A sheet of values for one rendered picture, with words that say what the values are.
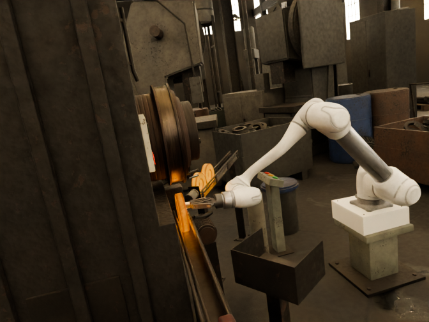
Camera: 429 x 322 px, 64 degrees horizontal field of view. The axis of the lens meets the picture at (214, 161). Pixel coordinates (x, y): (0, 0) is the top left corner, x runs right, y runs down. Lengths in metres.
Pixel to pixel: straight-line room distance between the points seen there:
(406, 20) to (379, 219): 4.68
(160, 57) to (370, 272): 3.19
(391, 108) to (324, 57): 1.12
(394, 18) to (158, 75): 3.80
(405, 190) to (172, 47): 3.12
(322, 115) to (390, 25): 4.66
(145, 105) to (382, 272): 1.72
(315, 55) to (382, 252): 3.23
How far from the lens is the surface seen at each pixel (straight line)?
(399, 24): 6.39
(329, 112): 1.67
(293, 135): 1.81
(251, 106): 5.68
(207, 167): 2.27
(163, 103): 1.44
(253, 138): 3.81
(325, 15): 5.23
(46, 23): 1.16
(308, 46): 4.91
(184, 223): 1.55
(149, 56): 4.32
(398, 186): 2.00
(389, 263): 2.42
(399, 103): 5.13
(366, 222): 2.15
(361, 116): 4.86
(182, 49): 4.27
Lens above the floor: 1.32
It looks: 13 degrees down
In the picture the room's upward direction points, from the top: 9 degrees counter-clockwise
